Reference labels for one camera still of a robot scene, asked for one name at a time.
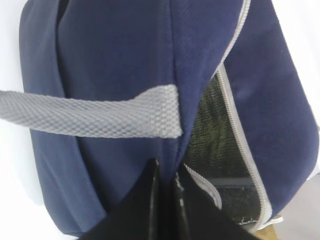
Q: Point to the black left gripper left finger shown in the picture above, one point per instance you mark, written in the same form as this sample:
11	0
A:
136	216

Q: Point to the navy blue lunch bag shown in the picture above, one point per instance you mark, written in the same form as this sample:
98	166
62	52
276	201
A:
209	85

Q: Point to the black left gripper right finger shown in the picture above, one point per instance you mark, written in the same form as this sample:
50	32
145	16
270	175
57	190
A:
198	218

